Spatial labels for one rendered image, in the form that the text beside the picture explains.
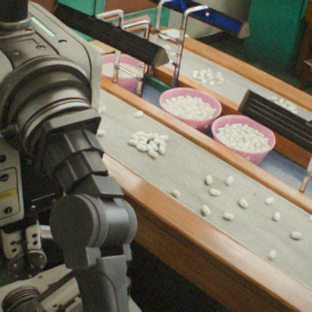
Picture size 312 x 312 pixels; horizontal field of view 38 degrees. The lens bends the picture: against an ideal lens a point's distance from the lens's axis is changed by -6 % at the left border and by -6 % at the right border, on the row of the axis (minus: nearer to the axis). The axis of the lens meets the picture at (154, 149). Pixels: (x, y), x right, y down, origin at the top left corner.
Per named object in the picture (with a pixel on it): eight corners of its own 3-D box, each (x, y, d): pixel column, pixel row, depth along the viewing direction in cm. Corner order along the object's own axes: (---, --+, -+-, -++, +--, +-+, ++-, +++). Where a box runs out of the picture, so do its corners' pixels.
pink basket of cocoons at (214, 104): (207, 146, 194) (212, 127, 189) (147, 127, 201) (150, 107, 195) (223, 116, 215) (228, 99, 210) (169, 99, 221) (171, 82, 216)
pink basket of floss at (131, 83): (144, 98, 220) (146, 80, 214) (86, 92, 218) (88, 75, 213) (145, 72, 242) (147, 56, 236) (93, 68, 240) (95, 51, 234)
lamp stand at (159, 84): (174, 99, 223) (188, 11, 197) (143, 82, 233) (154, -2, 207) (198, 88, 235) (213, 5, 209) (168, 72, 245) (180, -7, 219)
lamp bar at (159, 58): (154, 69, 164) (157, 50, 160) (49, 19, 195) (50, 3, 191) (169, 63, 169) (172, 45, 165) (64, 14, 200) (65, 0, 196)
